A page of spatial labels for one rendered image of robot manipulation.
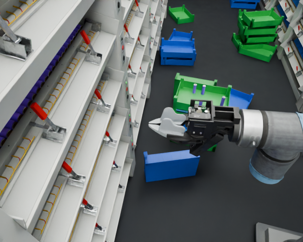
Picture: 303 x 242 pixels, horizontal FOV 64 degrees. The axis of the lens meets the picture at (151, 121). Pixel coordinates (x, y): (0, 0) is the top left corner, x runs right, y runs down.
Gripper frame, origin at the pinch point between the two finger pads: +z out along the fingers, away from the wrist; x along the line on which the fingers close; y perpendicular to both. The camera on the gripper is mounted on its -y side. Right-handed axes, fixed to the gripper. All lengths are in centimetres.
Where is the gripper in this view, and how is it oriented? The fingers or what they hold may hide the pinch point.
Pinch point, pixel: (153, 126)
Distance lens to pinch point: 61.9
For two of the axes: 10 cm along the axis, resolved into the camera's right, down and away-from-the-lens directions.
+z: -9.9, -0.8, 1.1
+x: -1.3, 7.4, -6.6
